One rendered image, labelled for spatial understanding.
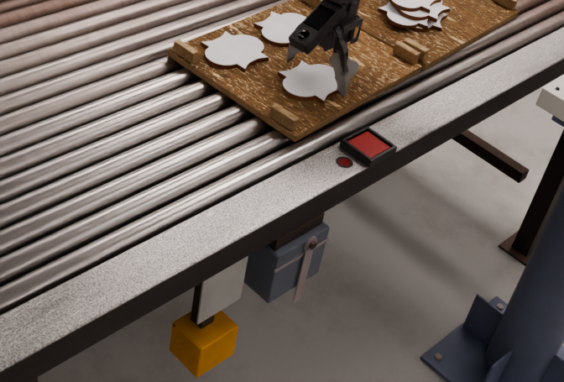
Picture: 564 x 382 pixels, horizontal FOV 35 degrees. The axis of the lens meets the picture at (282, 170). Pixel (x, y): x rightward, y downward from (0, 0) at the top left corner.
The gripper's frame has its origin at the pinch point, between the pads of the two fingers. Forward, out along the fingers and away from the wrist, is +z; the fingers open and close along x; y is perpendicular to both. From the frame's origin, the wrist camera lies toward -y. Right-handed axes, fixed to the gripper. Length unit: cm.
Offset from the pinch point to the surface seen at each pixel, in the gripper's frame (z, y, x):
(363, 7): 0.2, 34.3, 13.7
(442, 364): 92, 44, -33
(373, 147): 1.5, -5.4, -19.9
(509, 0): -2, 65, -7
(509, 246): 92, 103, -20
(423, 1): -4.0, 42.3, 3.5
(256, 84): 0.8, -9.5, 6.4
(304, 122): 0.8, -11.0, -7.5
